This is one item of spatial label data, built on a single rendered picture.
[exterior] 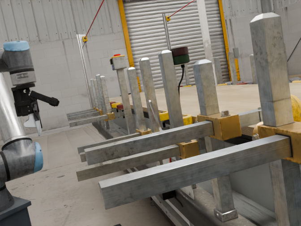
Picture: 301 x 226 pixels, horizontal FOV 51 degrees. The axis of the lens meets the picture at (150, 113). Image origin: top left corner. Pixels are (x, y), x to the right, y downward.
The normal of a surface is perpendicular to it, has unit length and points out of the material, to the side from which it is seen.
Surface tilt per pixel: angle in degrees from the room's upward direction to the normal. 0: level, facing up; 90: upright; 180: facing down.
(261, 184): 90
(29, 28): 90
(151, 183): 90
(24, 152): 59
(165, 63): 90
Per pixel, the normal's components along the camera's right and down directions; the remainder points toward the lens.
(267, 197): -0.94, 0.20
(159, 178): 0.28, 0.07
